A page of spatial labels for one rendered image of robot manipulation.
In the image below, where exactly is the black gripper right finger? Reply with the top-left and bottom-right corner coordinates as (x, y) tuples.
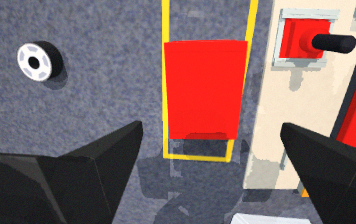
(280, 122), (356, 224)

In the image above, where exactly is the yellow rectangular outline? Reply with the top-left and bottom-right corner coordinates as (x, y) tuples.
(162, 0), (258, 162)

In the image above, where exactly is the black toy wheel with white hub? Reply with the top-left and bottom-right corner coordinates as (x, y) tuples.
(16, 41), (64, 83)

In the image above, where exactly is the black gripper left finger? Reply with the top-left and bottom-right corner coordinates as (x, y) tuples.
(0, 121), (143, 224)

